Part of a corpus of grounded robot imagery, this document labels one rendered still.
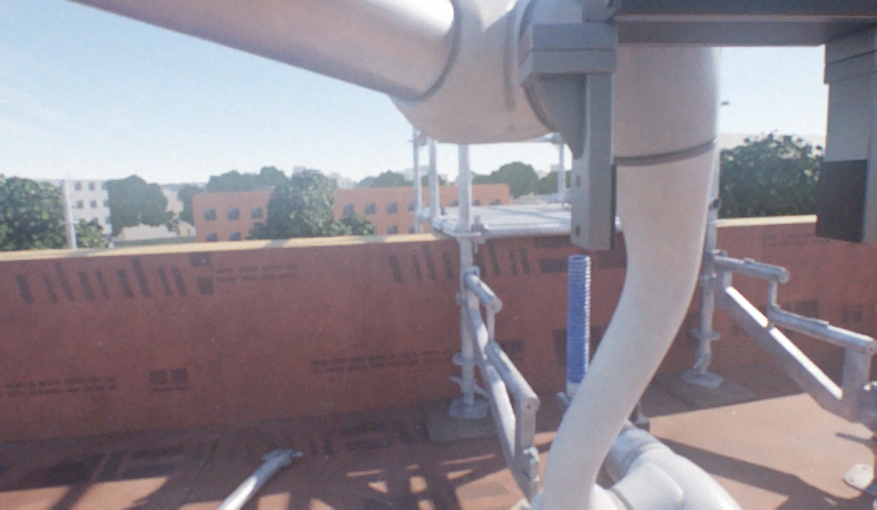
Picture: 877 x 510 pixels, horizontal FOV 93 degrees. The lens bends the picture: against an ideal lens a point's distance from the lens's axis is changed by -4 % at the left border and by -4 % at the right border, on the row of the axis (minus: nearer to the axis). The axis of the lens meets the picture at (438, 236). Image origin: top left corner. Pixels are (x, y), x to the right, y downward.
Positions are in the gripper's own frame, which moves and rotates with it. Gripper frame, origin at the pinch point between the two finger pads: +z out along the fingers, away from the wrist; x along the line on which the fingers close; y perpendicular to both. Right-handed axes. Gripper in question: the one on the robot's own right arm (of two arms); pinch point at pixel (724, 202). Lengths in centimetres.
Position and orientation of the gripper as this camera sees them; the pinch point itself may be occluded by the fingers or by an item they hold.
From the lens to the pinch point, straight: 25.7
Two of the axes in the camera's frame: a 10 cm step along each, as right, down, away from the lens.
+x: 10.0, -0.3, 0.0
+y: 0.0, 1.2, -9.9
